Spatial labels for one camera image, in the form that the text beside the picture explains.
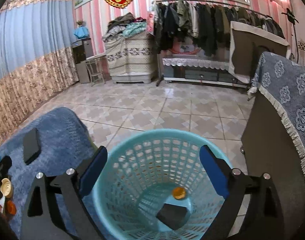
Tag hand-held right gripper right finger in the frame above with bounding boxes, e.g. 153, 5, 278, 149
199, 145, 285, 240

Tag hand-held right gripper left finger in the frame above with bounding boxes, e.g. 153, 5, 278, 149
19, 145, 108, 240

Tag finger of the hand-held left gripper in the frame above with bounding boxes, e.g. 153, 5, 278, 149
0, 155, 13, 181

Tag cream ribbed lid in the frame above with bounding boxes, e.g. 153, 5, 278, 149
1, 178, 13, 196

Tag orange bottle cap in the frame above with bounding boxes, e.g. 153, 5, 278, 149
172, 187, 186, 200

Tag orange round lid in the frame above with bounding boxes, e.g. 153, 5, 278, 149
5, 200, 17, 215

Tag light blue plastic basket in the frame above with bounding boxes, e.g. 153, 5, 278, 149
92, 129, 246, 240

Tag black rectangular block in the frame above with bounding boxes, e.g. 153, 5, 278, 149
156, 203, 189, 230

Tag black phone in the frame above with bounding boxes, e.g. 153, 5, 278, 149
22, 128, 41, 165

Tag blue fluffy blanket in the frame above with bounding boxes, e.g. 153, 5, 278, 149
0, 107, 110, 240

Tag low television stand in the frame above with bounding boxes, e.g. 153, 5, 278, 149
162, 56, 250, 88

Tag white lace cloth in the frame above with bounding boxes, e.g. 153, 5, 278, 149
162, 56, 230, 71

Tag blue floral fringed cloth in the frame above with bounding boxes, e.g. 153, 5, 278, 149
247, 52, 305, 188

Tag blue and floral curtain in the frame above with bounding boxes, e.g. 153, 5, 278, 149
0, 0, 79, 150

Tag grey water dispenser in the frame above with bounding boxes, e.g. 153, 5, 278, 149
72, 38, 93, 84

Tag cabinet under patterned cloth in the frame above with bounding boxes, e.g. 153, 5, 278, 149
104, 34, 154, 84

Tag pink printed cushion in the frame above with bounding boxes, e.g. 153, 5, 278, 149
171, 41, 201, 55

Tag television under beige cover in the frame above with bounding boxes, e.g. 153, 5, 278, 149
229, 21, 291, 84

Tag blue covered water bottle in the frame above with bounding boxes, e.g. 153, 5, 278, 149
73, 27, 90, 40

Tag pile of clothes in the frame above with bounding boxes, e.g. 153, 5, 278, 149
102, 12, 153, 40

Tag row of hanging clothes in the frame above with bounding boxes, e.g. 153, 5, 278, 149
152, 1, 285, 57

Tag pink plastic bag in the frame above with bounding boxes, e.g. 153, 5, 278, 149
146, 11, 155, 34

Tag metal clothes rack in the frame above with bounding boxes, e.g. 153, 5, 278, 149
152, 0, 285, 87

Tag black pole stand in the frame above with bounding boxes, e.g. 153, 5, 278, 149
281, 8, 299, 60

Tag metal frame chair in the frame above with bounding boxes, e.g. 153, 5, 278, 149
85, 54, 108, 87

